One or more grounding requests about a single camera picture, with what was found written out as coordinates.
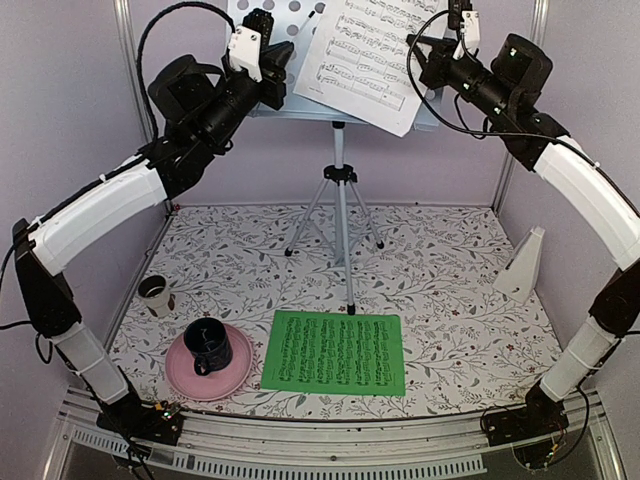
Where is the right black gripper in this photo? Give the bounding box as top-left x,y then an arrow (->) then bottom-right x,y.
408,33 -> 514,121

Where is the light blue music stand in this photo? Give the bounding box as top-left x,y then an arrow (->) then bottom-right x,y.
227,0 -> 441,316

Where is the white sheet music page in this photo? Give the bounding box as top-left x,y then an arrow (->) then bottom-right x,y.
294,0 -> 446,137

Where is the green sheet music page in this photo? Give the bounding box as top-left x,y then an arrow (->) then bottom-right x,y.
261,311 -> 406,397

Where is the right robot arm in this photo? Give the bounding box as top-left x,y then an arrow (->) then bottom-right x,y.
406,34 -> 639,436

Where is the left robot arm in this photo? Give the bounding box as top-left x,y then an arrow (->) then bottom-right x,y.
13,35 -> 294,434

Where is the white wedge block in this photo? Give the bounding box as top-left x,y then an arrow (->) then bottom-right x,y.
493,226 -> 545,304

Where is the small paper cup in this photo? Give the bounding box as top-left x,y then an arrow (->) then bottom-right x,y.
137,275 -> 175,318

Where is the dark blue mug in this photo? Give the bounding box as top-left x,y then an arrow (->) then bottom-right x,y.
183,317 -> 233,376

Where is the pink plate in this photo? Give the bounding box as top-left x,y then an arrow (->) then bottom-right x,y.
165,322 -> 254,403

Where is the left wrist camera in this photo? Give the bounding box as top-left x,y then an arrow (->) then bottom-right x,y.
228,8 -> 274,83

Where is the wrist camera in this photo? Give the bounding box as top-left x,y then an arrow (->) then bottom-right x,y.
447,0 -> 481,60
228,8 -> 274,83

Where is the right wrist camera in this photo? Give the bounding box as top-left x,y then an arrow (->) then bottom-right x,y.
447,0 -> 481,60

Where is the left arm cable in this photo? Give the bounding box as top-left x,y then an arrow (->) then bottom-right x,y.
135,2 -> 237,141

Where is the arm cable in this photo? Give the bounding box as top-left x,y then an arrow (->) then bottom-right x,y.
405,9 -> 501,140
135,2 -> 237,141

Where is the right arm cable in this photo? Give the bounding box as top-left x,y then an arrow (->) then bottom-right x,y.
405,9 -> 501,140

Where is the left aluminium post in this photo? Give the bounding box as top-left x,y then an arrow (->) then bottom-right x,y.
112,0 -> 152,145

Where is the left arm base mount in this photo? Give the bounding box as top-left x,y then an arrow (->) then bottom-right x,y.
96,386 -> 184,446

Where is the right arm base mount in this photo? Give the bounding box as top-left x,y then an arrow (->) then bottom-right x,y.
480,395 -> 569,446

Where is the aluminium front rail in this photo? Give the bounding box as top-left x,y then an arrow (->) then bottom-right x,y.
43,388 -> 627,479

